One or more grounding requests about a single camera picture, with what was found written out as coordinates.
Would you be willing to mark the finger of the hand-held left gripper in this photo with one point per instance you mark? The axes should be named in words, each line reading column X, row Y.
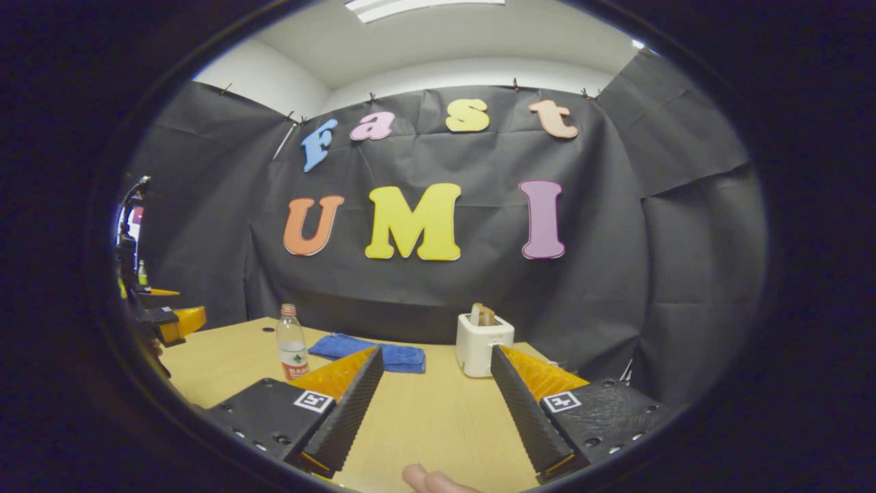
column 164, row 292
column 188, row 320

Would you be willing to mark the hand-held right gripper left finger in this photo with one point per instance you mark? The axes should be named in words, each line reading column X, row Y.
column 345, row 418

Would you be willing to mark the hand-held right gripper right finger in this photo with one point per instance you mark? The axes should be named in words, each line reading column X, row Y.
column 527, row 418

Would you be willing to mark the clear plastic water bottle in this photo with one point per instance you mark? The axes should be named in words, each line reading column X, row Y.
column 293, row 349

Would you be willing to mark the green bottle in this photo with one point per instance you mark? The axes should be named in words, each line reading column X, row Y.
column 142, row 274

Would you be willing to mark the computer monitor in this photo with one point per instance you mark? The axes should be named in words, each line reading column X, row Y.
column 135, row 222

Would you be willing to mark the blue folded towel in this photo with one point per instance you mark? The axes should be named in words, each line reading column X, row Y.
column 335, row 346

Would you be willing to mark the white toaster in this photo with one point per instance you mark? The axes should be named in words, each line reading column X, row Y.
column 472, row 349

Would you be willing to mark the toast bread slice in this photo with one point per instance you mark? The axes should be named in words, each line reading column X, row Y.
column 482, row 315

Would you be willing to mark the black backdrop cloth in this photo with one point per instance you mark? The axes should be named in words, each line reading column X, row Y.
column 479, row 294

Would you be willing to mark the ceiling light panel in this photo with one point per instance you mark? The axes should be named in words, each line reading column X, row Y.
column 410, row 7

